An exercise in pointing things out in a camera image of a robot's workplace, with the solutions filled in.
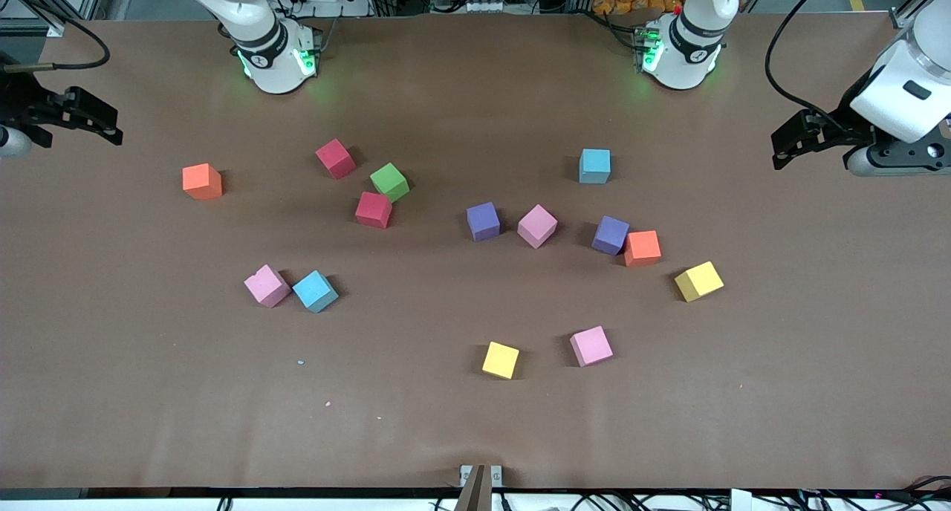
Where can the orange foam block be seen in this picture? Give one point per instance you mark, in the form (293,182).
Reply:
(200,183)
(642,248)

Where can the blue foam block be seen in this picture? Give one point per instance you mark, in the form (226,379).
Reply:
(315,292)
(594,166)

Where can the pink foam block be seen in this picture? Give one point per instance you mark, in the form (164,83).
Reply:
(536,226)
(591,347)

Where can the yellow foam block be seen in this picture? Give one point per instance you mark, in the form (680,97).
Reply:
(501,361)
(698,281)

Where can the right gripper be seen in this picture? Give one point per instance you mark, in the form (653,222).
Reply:
(21,100)

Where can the green foam block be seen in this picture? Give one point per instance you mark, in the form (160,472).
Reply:
(389,183)

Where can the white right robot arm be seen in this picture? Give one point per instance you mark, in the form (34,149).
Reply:
(275,65)

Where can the pink foam block chipped corner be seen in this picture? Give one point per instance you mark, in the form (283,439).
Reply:
(266,287)

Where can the metal table edge bracket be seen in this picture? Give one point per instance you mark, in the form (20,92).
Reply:
(479,489)

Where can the red foam block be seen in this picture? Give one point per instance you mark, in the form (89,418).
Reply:
(373,210)
(334,159)

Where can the white plastic box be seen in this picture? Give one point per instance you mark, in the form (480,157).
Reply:
(741,500)

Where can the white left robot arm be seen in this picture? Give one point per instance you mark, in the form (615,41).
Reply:
(683,58)

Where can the purple foam block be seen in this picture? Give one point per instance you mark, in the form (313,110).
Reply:
(609,235)
(483,223)

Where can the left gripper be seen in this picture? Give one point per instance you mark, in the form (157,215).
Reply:
(838,124)

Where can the brown paper table cover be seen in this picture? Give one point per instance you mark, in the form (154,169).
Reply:
(148,422)

